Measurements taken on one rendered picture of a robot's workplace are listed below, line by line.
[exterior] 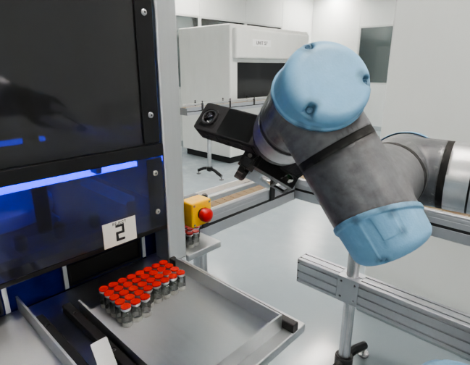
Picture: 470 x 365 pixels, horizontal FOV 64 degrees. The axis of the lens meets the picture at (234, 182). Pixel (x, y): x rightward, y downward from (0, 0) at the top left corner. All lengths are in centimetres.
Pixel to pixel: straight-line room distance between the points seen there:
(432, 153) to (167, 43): 66
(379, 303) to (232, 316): 91
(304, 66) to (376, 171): 10
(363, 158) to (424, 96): 168
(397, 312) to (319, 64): 140
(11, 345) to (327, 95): 75
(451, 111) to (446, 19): 39
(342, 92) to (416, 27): 171
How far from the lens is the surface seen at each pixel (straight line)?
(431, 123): 199
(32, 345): 86
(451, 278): 217
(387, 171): 33
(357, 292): 167
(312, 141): 32
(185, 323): 83
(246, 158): 51
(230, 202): 131
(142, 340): 80
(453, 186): 43
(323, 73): 31
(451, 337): 161
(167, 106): 93
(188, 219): 105
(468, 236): 140
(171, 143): 94
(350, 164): 32
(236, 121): 50
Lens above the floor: 139
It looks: 17 degrees down
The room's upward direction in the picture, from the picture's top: straight up
